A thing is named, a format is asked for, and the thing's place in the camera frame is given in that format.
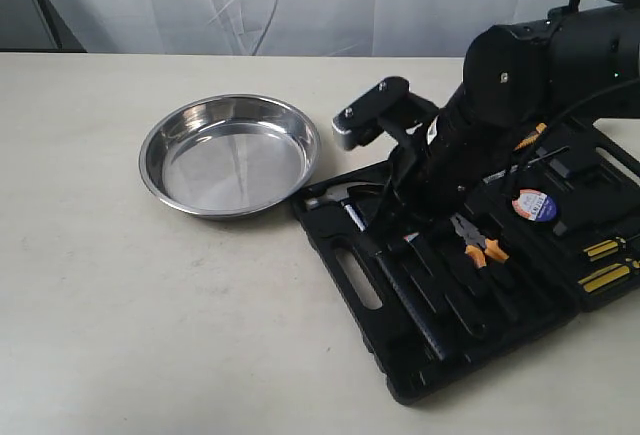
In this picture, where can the round tape measure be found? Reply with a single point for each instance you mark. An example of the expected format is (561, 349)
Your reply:
(535, 206)

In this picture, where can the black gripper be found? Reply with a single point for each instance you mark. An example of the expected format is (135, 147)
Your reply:
(425, 187)

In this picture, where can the white backdrop curtain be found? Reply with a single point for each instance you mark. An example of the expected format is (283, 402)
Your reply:
(327, 28)

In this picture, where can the round steel pan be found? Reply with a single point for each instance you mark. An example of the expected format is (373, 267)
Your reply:
(229, 156)

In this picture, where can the yellow black screwdriver upper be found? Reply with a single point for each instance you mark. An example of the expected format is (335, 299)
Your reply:
(607, 247)

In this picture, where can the orange drill bit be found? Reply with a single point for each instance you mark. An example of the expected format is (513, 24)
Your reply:
(531, 137)

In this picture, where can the claw hammer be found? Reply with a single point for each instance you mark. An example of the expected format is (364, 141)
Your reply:
(401, 284)

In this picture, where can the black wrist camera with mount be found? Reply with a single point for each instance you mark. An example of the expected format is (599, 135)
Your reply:
(375, 110)

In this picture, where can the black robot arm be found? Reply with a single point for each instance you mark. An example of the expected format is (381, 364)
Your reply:
(514, 77)

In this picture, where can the black plastic tool case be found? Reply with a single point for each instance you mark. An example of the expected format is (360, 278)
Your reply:
(595, 184)

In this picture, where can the orange handled pliers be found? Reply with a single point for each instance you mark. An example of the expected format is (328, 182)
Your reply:
(486, 255)

